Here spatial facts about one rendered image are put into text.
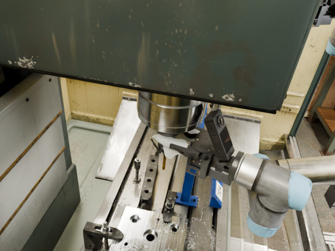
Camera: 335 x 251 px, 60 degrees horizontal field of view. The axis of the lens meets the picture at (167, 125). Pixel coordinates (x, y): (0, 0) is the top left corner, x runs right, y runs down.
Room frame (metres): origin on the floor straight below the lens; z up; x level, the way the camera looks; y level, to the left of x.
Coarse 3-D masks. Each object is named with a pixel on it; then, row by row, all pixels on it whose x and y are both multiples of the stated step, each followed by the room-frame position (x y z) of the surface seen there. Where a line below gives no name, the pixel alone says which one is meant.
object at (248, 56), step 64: (0, 0) 0.49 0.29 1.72; (64, 0) 0.48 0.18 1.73; (128, 0) 0.46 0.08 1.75; (192, 0) 0.45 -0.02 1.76; (256, 0) 0.44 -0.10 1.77; (320, 0) 0.44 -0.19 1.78; (0, 64) 0.50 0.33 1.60; (64, 64) 0.48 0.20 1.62; (128, 64) 0.46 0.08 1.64; (192, 64) 0.45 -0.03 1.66; (256, 64) 0.44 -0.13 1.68
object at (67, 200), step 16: (0, 80) 0.68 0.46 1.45; (16, 80) 0.77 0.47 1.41; (0, 96) 0.76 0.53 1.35; (64, 112) 0.97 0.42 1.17; (64, 128) 0.95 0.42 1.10; (64, 192) 0.84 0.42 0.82; (48, 208) 0.72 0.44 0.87; (64, 208) 0.82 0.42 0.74; (48, 224) 0.70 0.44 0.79; (64, 224) 0.80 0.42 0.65; (32, 240) 0.59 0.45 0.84; (48, 240) 0.67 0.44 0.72
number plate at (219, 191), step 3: (216, 180) 0.88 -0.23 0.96; (216, 183) 0.87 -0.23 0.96; (216, 186) 0.85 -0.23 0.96; (219, 186) 0.87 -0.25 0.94; (216, 189) 0.83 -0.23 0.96; (219, 189) 0.85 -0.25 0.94; (222, 189) 0.87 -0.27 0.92; (216, 192) 0.82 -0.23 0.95; (219, 192) 0.84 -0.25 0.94; (222, 192) 0.86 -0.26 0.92; (216, 195) 0.81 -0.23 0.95; (219, 195) 0.82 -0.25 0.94; (219, 198) 0.81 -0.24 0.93
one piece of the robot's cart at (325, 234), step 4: (324, 232) 1.23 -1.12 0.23; (324, 236) 1.20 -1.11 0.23; (328, 236) 1.20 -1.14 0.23; (332, 236) 1.21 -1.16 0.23; (328, 240) 1.17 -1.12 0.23; (332, 240) 1.18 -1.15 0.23; (328, 244) 1.14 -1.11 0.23; (332, 244) 1.15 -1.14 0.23; (328, 248) 1.12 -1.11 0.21; (332, 248) 1.12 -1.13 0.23
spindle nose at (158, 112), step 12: (144, 96) 0.52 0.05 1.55; (156, 96) 0.51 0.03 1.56; (168, 96) 0.50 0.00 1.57; (144, 108) 0.52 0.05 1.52; (156, 108) 0.51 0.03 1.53; (168, 108) 0.50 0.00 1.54; (180, 108) 0.50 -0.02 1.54; (192, 108) 0.51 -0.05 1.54; (204, 108) 0.55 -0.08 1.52; (144, 120) 0.52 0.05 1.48; (156, 120) 0.50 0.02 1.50; (168, 120) 0.50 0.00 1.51; (180, 120) 0.50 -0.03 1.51; (192, 120) 0.52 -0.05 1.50; (168, 132) 0.50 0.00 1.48; (180, 132) 0.51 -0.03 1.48
